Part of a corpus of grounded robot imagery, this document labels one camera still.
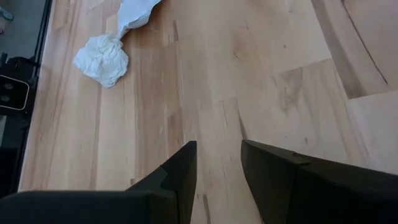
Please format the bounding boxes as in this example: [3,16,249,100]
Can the white paper sheet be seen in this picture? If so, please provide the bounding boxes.
[115,0,163,40]

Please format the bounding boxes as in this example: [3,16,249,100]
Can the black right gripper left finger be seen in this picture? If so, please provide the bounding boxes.
[0,140,198,224]

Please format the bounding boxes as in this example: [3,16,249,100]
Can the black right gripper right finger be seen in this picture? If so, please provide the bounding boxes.
[241,139,398,224]

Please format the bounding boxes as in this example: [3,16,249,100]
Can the black aluminium table frame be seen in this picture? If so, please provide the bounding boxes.
[0,0,53,200]

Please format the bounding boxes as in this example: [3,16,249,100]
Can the white tissue ball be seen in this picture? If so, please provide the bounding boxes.
[72,32,130,90]

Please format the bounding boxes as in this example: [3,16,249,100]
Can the black table-level camera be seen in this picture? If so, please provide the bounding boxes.
[0,73,31,112]

